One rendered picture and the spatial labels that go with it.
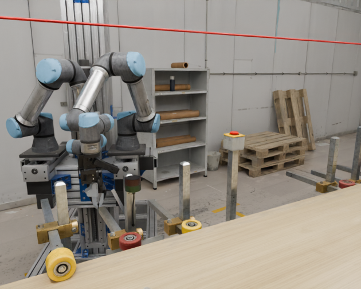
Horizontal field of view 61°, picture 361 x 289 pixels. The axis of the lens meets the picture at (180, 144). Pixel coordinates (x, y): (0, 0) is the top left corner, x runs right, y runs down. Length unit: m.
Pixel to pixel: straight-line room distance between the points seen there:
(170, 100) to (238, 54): 1.52
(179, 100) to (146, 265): 3.66
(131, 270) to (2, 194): 3.04
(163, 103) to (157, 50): 0.72
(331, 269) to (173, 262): 0.49
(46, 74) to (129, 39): 2.63
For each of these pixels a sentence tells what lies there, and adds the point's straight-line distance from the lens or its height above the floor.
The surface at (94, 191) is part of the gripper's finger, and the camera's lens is 1.28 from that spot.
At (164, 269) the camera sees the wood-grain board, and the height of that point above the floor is 0.90.
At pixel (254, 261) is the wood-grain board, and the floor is 0.90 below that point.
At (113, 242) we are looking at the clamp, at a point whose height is 0.85.
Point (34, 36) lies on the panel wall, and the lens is 3.79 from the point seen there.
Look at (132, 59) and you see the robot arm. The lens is 1.51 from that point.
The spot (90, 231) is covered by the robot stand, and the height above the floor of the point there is 0.45.
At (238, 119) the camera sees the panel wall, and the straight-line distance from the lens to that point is 5.38.
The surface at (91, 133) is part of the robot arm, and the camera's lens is 1.20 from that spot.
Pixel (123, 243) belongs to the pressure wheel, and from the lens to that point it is 1.16.
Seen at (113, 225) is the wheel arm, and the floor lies 0.86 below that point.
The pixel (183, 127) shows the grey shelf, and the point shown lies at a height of 0.69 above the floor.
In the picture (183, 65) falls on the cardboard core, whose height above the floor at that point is 1.59.
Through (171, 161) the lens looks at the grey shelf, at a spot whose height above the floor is 0.19.
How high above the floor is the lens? 1.49
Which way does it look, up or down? 13 degrees down
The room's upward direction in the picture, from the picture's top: straight up
